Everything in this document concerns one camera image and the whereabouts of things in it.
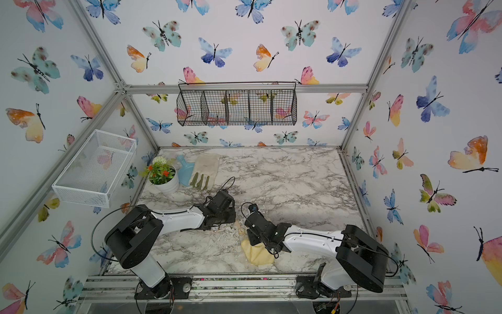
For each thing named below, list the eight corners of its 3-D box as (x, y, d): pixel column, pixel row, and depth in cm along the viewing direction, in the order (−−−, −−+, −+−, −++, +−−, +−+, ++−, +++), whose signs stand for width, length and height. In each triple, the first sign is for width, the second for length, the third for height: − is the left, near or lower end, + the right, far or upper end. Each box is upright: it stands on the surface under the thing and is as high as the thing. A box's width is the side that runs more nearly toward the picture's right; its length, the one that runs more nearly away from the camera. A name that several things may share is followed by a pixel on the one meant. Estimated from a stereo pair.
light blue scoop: (179, 187, 104) (178, 185, 103) (178, 158, 118) (177, 155, 116) (196, 184, 106) (195, 181, 104) (193, 155, 119) (192, 152, 118)
